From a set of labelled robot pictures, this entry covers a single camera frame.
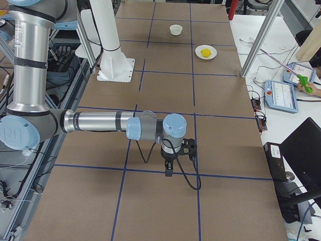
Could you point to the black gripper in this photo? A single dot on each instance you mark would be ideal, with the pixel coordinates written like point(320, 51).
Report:
point(168, 158)

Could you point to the yellow lemon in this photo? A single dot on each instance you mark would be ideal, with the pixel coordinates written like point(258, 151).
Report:
point(206, 53)

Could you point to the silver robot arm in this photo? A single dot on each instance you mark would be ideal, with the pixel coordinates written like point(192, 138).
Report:
point(29, 121)

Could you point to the white plate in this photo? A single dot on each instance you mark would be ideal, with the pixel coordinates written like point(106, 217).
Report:
point(199, 48)

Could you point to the white bowl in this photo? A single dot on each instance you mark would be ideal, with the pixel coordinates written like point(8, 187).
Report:
point(175, 30)

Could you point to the near orange black adapter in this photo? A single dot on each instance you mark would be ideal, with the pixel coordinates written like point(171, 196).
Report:
point(261, 121)

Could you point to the orange black adapter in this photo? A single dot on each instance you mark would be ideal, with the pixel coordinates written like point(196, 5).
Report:
point(255, 101)
point(261, 121)

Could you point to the black computer box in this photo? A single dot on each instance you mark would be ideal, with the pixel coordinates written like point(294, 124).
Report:
point(275, 162)

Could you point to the far orange black adapter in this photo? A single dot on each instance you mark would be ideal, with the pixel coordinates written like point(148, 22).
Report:
point(255, 101)

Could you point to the near blue teach pendant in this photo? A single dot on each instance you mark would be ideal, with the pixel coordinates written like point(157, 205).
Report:
point(280, 96)

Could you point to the blue teach pendant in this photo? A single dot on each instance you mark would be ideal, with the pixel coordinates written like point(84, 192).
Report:
point(280, 96)
point(303, 70)

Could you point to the black laptop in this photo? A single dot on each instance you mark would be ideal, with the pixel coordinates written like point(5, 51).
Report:
point(301, 150)

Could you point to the far blue teach pendant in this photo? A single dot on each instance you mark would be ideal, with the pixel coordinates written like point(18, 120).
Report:
point(303, 70)

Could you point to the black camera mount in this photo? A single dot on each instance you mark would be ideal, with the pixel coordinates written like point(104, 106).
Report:
point(189, 148)

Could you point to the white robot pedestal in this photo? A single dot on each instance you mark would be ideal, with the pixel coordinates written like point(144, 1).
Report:
point(100, 26)

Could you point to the green handled grabber stick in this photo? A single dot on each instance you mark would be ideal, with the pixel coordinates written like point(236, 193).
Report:
point(302, 79)

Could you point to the aluminium frame post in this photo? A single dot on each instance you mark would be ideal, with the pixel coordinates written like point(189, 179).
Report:
point(267, 23)

